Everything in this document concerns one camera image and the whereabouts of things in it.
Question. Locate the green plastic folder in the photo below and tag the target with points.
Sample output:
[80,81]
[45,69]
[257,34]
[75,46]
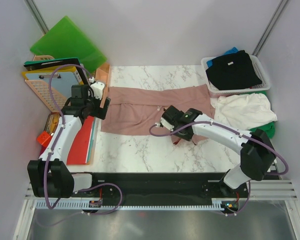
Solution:
[66,40]

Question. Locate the pink t shirt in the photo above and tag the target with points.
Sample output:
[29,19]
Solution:
[132,111]

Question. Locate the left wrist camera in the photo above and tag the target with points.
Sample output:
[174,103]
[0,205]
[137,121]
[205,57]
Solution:
[98,88]

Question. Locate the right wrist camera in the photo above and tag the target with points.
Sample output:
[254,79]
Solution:
[168,124]

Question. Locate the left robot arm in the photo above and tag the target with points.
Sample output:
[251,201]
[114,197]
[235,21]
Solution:
[49,175]

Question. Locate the brown book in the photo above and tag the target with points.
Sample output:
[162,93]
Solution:
[52,122]

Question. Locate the black t shirt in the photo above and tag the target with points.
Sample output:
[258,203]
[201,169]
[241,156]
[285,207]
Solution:
[233,71]

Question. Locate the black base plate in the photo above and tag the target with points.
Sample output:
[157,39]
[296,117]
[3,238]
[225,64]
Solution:
[169,186]

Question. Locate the white laundry basket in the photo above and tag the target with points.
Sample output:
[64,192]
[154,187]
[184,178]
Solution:
[258,69]

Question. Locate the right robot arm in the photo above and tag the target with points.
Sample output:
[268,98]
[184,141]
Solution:
[255,159]

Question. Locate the yellow folder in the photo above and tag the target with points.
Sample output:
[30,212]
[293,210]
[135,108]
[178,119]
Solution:
[40,70]

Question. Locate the red cube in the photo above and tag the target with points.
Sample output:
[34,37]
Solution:
[44,139]

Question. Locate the blue clipboard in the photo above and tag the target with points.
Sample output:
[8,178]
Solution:
[65,90]

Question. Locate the black folder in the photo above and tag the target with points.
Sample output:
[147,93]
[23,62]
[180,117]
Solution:
[73,61]

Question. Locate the pink file rack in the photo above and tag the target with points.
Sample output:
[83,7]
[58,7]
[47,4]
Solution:
[41,89]

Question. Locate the red folder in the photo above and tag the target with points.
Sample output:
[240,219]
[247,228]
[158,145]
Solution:
[80,151]

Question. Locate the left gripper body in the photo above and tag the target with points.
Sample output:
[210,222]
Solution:
[97,111]

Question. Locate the white cable duct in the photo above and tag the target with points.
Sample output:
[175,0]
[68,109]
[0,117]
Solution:
[106,204]

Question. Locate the orange desk organizer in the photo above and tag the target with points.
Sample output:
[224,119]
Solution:
[103,74]

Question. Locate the aluminium frame rail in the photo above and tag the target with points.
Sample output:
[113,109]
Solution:
[271,188]

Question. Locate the white t shirt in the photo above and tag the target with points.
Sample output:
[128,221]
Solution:
[245,111]

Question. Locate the green t shirt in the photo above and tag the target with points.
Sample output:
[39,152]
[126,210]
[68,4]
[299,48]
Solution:
[265,128]

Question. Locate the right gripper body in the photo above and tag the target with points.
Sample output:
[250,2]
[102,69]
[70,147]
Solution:
[186,136]

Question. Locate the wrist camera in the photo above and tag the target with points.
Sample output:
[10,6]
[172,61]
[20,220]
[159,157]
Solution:
[168,124]
[98,88]

